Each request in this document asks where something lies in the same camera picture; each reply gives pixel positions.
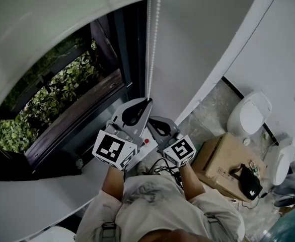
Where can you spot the white toilet with closed lid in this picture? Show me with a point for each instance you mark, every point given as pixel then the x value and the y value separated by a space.
pixel 249 113

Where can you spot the white roller blind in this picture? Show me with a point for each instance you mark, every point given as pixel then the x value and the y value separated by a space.
pixel 36 21

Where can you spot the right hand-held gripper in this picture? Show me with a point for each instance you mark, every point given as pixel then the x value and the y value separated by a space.
pixel 180 151

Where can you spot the person's beige shirt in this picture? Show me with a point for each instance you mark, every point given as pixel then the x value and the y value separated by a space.
pixel 162 210

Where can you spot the small white round disc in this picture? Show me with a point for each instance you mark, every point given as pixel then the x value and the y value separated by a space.
pixel 246 141

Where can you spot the grey window latch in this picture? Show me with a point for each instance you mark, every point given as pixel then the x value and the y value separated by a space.
pixel 79 164

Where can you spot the person's right forearm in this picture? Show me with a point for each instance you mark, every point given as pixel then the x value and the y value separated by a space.
pixel 191 184

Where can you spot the person's shoe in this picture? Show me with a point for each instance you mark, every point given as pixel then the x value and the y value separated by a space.
pixel 141 168

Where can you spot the green shrubs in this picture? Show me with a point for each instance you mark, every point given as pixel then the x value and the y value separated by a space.
pixel 62 92

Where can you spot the white ceramic basin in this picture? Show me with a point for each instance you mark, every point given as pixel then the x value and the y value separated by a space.
pixel 55 234

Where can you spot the brown cardboard box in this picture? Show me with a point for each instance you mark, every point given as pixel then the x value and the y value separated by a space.
pixel 218 155

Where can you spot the clear bottle with red cap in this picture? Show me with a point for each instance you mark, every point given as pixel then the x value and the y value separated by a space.
pixel 146 142

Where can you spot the black pouch bag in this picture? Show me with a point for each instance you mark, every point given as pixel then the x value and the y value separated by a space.
pixel 248 184

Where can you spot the person's head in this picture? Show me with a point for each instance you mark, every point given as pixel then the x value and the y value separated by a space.
pixel 177 236

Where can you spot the person's left forearm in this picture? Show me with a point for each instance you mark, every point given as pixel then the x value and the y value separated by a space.
pixel 113 185

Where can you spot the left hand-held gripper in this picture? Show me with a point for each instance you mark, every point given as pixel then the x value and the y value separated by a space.
pixel 112 149

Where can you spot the white toilet with side panel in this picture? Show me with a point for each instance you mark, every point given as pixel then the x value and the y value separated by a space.
pixel 282 160

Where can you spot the white window sill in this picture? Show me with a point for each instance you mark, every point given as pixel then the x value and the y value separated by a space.
pixel 36 205

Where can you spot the grey round appliance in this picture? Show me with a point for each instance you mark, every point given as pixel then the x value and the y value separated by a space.
pixel 288 198

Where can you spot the dark window frame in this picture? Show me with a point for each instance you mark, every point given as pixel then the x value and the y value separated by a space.
pixel 87 115

